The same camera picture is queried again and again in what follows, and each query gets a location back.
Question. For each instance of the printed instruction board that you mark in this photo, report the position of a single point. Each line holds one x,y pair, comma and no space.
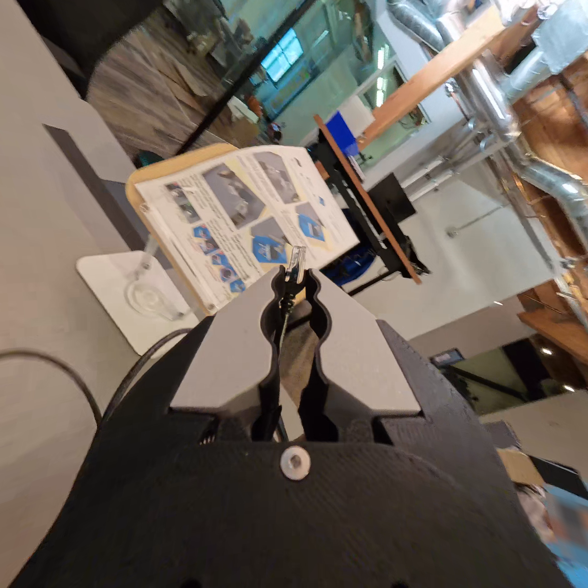
239,206

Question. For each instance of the blue board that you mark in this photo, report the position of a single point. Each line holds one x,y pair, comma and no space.
342,133

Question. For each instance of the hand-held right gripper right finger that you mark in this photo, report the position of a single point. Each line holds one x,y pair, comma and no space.
367,367

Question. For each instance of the black frame wooden table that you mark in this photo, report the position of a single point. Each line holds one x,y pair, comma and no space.
349,193

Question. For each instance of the white board stand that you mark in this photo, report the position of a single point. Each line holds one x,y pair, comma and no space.
119,285

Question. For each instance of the silver ventilation ducts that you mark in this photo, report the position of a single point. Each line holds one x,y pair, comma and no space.
487,105

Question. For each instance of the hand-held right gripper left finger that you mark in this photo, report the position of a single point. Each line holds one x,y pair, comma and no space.
220,363

